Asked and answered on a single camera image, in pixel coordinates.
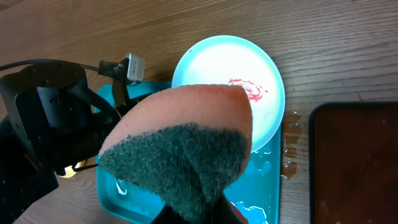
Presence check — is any light blue plate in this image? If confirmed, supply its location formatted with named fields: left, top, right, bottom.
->
left=172, top=35, right=285, bottom=152

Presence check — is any orange sponge with green scourer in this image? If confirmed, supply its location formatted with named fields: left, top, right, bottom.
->
left=98, top=96, right=252, bottom=223

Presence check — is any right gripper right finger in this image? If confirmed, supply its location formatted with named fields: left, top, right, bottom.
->
left=211, top=194, right=245, bottom=224

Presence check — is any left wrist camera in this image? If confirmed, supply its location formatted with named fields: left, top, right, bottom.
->
left=125, top=53, right=146, bottom=85

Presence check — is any teal plastic tray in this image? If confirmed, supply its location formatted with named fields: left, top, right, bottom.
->
left=95, top=81, right=282, bottom=224

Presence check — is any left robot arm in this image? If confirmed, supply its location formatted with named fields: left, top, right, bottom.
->
left=1, top=60, right=121, bottom=223

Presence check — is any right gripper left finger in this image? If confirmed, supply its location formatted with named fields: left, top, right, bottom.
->
left=151, top=205, right=180, bottom=224

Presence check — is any yellow-green plate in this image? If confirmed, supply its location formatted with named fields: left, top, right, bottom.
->
left=60, top=161, right=86, bottom=179

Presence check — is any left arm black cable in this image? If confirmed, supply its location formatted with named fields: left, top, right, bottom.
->
left=0, top=58, right=125, bottom=78

